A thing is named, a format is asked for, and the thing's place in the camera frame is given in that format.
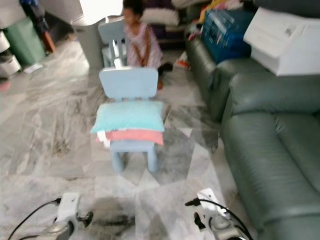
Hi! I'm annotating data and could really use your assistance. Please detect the white cardboard box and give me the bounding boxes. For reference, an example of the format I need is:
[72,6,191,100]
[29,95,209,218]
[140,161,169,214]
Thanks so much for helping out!
[243,5,320,77]

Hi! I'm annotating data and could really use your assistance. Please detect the colourful clothes pile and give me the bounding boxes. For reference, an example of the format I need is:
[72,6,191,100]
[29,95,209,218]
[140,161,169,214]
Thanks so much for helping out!
[196,0,245,25]

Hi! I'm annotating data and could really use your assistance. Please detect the teal dotted pillow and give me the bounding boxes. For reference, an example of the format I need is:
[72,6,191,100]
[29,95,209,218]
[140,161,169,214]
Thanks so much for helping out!
[90,100,166,134]

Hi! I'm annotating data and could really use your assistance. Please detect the white stacked storage drawers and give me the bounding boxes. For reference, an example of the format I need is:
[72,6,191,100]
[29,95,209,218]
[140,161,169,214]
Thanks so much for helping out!
[0,30,22,79]

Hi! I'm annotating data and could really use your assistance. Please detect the light blue child chair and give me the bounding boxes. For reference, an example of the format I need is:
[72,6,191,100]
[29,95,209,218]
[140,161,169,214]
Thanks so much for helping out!
[98,66,165,175]
[97,18,128,69]

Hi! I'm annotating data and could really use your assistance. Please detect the white pillow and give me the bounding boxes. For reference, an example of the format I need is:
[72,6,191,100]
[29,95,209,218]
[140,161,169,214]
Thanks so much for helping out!
[140,7,180,27]

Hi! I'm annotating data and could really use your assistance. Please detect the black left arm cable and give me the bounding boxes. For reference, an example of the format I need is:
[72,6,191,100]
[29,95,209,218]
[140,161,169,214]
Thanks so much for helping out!
[7,198,62,240]

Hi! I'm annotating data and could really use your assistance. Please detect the pink cushion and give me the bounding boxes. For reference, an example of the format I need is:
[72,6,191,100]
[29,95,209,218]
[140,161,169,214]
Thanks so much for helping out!
[97,128,165,147]

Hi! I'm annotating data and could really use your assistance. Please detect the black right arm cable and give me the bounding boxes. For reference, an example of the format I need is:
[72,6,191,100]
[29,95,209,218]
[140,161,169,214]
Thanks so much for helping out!
[184,198,254,240]

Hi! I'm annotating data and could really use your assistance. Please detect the white paper sheet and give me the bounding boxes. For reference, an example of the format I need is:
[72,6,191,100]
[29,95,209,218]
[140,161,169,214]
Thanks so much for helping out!
[23,62,45,75]

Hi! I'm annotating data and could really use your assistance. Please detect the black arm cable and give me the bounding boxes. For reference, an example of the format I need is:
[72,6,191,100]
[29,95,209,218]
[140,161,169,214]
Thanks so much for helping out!
[7,198,62,240]
[184,198,254,240]

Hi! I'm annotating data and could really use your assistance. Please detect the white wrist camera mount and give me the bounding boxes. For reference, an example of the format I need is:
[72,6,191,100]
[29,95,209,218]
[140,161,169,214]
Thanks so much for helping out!
[55,192,81,224]
[196,188,229,219]

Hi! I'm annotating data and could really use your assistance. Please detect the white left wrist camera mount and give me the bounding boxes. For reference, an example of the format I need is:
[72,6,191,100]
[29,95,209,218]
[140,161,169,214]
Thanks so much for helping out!
[55,192,81,224]

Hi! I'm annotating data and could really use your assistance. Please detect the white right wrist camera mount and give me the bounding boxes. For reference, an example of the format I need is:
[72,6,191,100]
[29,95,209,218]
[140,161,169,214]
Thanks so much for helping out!
[196,188,229,219]

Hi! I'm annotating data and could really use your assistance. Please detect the green plastic bin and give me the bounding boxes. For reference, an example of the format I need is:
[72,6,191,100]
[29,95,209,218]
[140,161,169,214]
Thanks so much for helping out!
[2,17,47,67]

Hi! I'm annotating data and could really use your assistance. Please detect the blue cardboard box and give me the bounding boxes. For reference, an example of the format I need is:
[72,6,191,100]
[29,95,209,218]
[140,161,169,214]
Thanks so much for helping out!
[200,8,256,64]

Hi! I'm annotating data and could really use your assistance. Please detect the green leather three-seat sofa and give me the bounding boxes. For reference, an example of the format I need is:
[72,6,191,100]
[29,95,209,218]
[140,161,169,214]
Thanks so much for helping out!
[220,73,320,240]

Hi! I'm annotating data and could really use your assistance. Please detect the child in pink dress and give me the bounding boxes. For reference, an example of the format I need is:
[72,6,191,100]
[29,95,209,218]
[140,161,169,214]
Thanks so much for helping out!
[122,0,175,91]

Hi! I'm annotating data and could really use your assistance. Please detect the blue and red vacuum cleaner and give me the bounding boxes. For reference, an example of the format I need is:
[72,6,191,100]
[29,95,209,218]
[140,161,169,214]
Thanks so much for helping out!
[19,0,56,55]

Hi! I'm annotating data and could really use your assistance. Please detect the red and white packet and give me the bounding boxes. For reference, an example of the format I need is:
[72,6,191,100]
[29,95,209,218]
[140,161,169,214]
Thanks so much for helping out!
[174,51,191,71]

